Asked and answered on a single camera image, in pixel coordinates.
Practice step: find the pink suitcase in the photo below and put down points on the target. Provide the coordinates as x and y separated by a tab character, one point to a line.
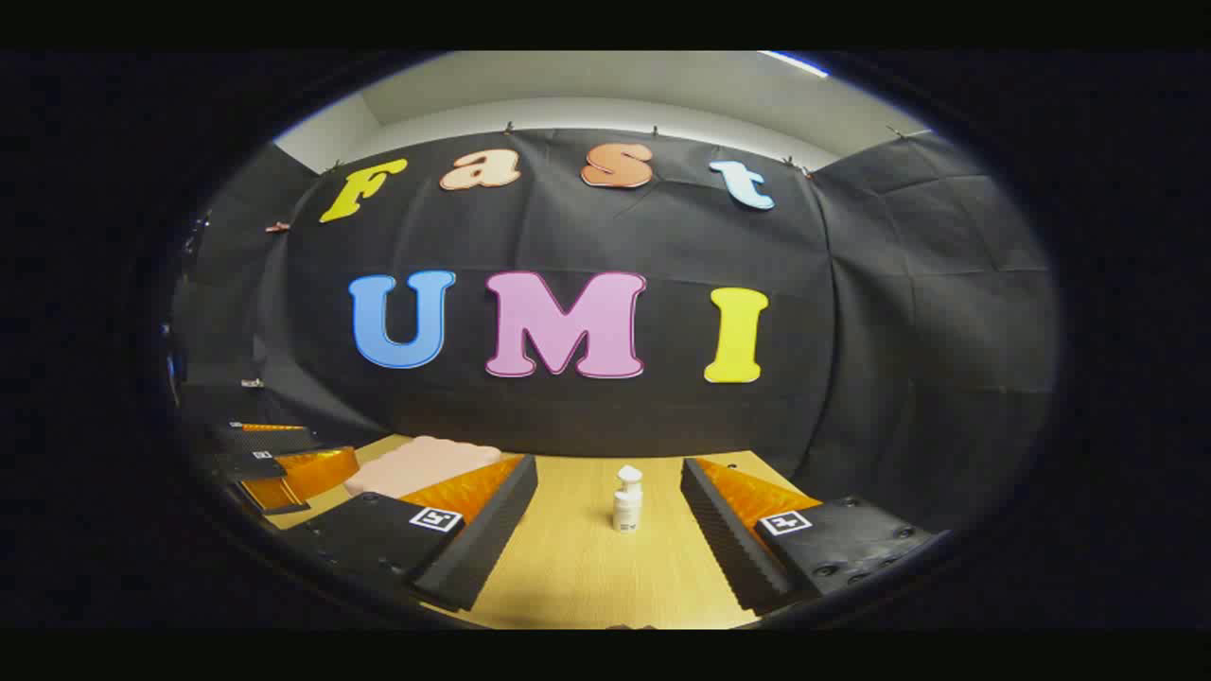
426	465

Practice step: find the ceiling light strip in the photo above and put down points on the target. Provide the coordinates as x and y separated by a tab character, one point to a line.
795	62

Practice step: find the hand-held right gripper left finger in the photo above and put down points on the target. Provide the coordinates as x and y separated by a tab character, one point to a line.
482	539

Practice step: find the white pump bottle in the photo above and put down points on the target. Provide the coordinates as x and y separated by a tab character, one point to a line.
626	511

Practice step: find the black backdrop cloth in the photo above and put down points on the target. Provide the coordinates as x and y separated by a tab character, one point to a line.
605	236

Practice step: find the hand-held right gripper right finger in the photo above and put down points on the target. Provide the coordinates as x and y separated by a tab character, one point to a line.
724	539

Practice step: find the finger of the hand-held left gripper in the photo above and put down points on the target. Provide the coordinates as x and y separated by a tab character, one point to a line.
274	441
248	467

